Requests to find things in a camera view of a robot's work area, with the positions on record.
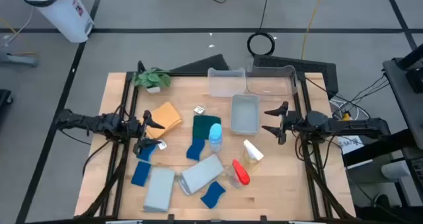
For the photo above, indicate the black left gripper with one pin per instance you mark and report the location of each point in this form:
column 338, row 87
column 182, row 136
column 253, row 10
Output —
column 138, row 129

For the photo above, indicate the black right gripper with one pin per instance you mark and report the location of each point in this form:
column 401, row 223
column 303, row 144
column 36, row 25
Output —
column 294, row 123

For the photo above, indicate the orange cloth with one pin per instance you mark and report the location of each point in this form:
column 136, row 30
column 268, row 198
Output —
column 167, row 118

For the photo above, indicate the blue kitchen sponge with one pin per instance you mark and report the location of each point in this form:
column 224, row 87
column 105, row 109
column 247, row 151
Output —
column 213, row 195
column 147, row 155
column 141, row 173
column 195, row 149

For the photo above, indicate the clear spray bottle white trigger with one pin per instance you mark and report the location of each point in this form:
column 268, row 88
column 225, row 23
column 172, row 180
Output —
column 252, row 151

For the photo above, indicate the dark green cloth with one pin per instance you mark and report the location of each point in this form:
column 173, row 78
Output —
column 203, row 126

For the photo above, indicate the grey waffle towel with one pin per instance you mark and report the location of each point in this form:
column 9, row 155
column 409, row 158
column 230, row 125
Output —
column 201, row 174
column 159, row 189

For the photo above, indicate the light blue air freshener bottle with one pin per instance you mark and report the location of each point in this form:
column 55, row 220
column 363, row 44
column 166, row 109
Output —
column 215, row 134

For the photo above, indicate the Windex spray bottle red trigger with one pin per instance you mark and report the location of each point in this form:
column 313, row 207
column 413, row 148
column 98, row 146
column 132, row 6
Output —
column 241, row 174

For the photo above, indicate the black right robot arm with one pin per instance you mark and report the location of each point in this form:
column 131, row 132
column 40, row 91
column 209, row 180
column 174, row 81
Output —
column 357, row 125

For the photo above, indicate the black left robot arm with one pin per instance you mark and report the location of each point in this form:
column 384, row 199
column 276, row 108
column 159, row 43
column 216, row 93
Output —
column 86, row 123

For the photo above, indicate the grey plastic bin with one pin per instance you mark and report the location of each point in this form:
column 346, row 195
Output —
column 244, row 115

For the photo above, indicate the large clear plastic bin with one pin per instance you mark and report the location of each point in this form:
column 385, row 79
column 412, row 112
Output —
column 271, row 85

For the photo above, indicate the green potted plant white pot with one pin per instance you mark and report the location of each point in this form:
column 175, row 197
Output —
column 152, row 78

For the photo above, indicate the small clear plastic bin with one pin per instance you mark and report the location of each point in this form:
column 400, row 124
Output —
column 226, row 85

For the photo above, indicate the black perforated panel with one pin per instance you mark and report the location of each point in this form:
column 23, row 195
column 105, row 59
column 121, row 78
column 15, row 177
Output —
column 317, row 67

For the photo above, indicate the white paper label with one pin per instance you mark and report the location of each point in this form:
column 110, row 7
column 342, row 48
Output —
column 350, row 144

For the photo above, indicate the black flat panel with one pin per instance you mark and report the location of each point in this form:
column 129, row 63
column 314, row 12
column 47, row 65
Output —
column 208, row 65

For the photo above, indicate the white cylinder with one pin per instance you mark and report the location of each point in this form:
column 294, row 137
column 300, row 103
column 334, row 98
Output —
column 395, row 170

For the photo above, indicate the grey equipment cart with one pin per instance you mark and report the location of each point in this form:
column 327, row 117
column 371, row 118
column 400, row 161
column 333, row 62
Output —
column 403, row 98

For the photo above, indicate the black box device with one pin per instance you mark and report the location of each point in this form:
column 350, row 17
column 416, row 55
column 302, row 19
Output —
column 416, row 78

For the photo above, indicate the white trash bin black rim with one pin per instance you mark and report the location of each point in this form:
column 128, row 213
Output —
column 62, row 12

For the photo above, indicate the grey stand base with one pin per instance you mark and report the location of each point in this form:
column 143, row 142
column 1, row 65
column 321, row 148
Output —
column 20, row 59

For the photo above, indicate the black furniture piece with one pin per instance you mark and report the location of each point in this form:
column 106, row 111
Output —
column 4, row 98

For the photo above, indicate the black metal table frame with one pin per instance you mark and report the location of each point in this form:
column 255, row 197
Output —
column 191, row 74

